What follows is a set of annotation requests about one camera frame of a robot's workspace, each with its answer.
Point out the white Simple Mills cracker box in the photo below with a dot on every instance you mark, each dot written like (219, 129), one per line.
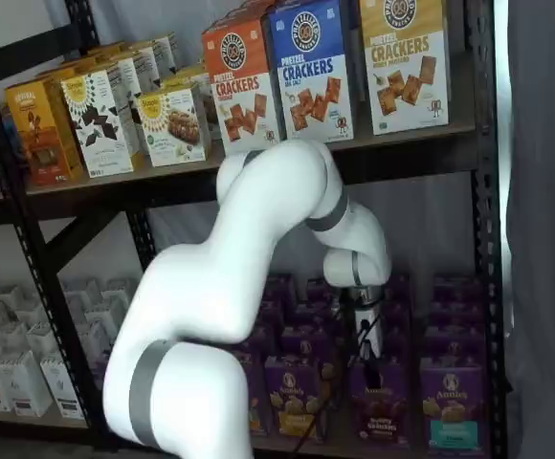
(95, 124)
(124, 81)
(165, 52)
(143, 67)

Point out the gold pretzel crackers box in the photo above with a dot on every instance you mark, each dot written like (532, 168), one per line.
(402, 72)

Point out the purple Annie's box brown patch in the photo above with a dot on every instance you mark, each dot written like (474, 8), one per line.
(397, 344)
(397, 315)
(383, 416)
(401, 292)

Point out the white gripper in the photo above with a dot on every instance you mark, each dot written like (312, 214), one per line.
(369, 318)

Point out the purple Annie's box teal patch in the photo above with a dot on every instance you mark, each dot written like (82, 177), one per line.
(454, 287)
(452, 406)
(454, 314)
(454, 344)

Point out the white cookie box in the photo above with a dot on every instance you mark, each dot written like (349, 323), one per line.
(167, 124)

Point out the grey curtain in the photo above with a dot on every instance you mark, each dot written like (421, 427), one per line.
(545, 239)

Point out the orange pretzel crackers box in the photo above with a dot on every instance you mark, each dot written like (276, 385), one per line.
(249, 12)
(239, 95)

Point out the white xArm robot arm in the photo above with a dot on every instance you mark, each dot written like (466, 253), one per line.
(186, 296)

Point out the orange Original snack box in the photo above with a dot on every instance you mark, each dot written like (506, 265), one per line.
(33, 134)
(62, 72)

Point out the blue pretzel crackers box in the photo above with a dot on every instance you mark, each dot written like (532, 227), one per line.
(313, 72)

